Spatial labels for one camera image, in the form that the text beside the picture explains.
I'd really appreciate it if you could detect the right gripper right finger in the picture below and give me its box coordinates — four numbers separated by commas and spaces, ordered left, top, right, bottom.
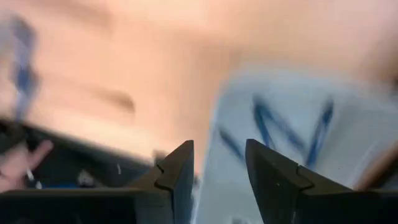
244, 138, 354, 224

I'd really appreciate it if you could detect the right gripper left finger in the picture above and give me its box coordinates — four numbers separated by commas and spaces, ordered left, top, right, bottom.
129, 139, 196, 224

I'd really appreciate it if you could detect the grey plastic bin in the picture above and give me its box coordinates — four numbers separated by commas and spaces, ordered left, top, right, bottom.
191, 65, 398, 224

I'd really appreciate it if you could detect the person's hand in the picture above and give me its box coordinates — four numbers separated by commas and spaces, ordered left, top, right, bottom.
0, 139, 54, 192

